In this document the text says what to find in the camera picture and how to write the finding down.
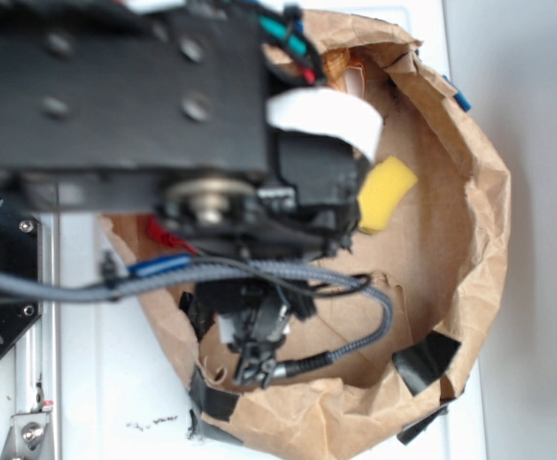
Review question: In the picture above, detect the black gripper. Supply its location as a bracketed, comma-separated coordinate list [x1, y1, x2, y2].
[158, 131, 370, 260]

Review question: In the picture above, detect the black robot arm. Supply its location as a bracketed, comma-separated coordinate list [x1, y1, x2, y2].
[0, 1, 370, 259]

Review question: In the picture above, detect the yellow sponge piece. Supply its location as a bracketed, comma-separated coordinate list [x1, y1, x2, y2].
[358, 155, 418, 234]

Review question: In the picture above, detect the brown paper bag bin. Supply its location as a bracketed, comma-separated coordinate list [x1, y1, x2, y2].
[96, 9, 514, 460]

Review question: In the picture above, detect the orange conch seashell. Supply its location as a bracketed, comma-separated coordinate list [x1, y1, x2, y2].
[322, 48, 366, 99]

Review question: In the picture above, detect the white ribbon cable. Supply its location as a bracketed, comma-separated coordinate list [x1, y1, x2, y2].
[264, 87, 383, 163]

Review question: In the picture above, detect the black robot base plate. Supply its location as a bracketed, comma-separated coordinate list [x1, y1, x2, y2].
[0, 194, 44, 384]

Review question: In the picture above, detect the aluminium extrusion rail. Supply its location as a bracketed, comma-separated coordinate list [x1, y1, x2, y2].
[14, 214, 62, 459]

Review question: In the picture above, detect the grey braided cable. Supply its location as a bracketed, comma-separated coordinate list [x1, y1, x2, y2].
[0, 258, 395, 380]

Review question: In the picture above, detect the metal corner bracket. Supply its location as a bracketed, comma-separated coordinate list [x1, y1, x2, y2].
[0, 412, 55, 460]

